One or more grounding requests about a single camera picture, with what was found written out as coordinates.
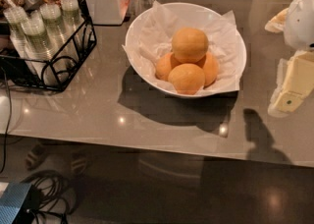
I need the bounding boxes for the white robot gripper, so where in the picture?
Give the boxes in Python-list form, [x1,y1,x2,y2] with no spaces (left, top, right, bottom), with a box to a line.
[265,0,314,118]

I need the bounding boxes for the white bowl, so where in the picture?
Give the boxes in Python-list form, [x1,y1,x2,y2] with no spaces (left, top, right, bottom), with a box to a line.
[124,2,246,98]

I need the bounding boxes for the white paper liner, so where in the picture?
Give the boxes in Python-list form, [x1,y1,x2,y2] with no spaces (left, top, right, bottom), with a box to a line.
[124,2,246,97]

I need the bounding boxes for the plastic cup stack right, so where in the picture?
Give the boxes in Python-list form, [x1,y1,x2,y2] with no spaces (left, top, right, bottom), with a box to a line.
[61,0,83,50]

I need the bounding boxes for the plastic cup stack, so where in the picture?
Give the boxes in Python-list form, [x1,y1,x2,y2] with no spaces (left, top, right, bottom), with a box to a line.
[61,0,83,50]
[39,4,70,56]
[4,6,27,59]
[21,18,58,86]

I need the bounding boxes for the plastic cup stack middle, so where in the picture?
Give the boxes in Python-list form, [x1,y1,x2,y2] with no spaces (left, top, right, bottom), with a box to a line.
[39,4,70,56]

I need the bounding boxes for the plastic cup stack front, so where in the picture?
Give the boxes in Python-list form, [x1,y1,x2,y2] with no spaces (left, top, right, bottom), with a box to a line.
[21,18,58,86]

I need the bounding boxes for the plastic cup stack far left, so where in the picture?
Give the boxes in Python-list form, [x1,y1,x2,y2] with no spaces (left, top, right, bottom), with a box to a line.
[4,6,27,59]

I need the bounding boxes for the blue box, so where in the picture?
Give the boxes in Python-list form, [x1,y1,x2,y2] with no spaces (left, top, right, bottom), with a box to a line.
[0,183,33,224]

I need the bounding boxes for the black wire rack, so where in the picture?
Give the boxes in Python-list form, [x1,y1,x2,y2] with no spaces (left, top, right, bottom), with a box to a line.
[0,0,96,91]

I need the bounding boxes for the coiled black cables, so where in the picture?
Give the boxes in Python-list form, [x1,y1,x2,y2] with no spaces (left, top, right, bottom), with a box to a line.
[20,169,79,224]

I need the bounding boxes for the black cable left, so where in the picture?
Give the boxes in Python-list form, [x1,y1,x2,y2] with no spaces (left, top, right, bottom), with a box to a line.
[0,67,14,174]

